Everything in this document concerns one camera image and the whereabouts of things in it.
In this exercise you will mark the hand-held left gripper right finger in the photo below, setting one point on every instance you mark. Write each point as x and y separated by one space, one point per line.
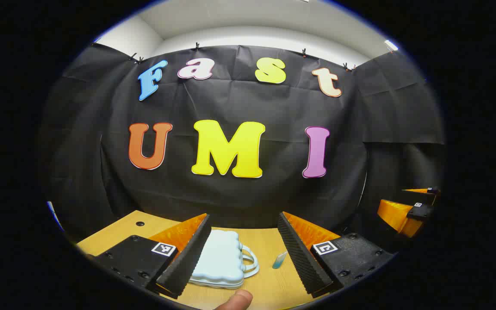
304 260

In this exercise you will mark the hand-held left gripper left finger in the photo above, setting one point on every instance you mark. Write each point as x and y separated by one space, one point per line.
187 258

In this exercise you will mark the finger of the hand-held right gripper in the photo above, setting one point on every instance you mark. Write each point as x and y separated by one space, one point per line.
426 194
396 215

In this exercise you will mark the white teal skin care tube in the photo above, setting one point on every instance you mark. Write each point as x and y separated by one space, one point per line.
280 260

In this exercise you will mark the light blue suitcase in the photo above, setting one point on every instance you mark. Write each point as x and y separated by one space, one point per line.
220 258

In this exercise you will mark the ceiling light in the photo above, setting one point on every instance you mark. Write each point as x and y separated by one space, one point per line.
391 45

